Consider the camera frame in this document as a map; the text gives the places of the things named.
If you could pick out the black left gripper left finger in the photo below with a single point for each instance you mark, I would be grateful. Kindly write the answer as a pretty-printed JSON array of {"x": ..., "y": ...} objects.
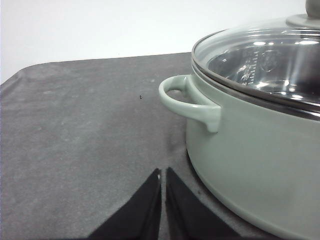
[{"x": 139, "y": 218}]

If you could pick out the glass pot lid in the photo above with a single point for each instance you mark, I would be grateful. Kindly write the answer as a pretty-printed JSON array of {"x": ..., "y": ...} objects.
[{"x": 280, "y": 57}]

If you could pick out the green electric steamer pot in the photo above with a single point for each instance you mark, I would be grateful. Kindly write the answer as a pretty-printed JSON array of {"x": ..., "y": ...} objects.
[{"x": 262, "y": 166}]

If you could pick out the gray table mat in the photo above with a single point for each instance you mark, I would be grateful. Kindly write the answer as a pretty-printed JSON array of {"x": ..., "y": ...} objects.
[{"x": 77, "y": 137}]

